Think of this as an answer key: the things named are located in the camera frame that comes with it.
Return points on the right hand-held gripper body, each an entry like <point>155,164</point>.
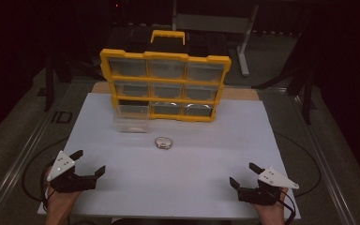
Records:
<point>275,179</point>

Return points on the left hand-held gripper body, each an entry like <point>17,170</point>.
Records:
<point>63,165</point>

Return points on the person's right hand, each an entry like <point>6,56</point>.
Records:
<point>273,211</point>

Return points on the person's left hand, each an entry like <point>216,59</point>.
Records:
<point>61,203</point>

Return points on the clear plastic pulled-out drawer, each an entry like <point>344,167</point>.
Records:
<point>132,125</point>

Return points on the black stand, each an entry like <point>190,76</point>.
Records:
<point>307,100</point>

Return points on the set of clear closed drawers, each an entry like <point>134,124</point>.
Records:
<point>128,67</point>

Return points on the yellow drawer organizer cabinet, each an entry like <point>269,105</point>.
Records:
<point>165,56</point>

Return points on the grey metal stand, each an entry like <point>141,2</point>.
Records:
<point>212,22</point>

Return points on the aluminium rail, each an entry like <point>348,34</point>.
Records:
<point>15,168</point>
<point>322,168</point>

